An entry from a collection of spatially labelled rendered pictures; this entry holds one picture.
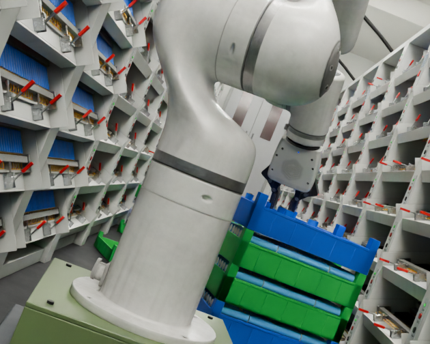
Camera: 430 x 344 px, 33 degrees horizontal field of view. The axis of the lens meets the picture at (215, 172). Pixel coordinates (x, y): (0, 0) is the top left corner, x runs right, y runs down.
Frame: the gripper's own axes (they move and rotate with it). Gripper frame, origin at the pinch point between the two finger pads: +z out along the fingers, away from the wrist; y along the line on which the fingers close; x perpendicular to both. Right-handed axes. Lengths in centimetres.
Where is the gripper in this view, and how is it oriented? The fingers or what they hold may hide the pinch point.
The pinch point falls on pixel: (283, 202)
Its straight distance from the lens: 164.1
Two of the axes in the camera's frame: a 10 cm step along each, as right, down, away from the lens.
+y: 9.0, 3.6, -2.5
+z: -2.4, 8.7, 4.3
